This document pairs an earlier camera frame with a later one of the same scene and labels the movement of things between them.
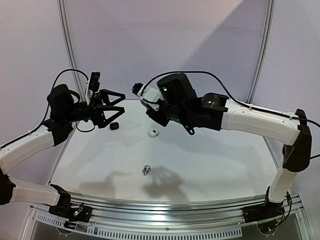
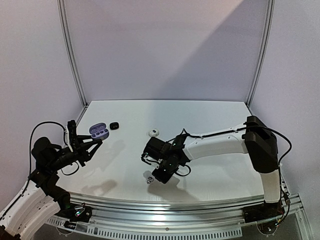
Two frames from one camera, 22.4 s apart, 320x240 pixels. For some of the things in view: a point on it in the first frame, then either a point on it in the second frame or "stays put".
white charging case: [153, 133] stays put
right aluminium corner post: [264, 53] stays put
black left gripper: [96, 109] to [81, 152]
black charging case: [114, 126] stays put
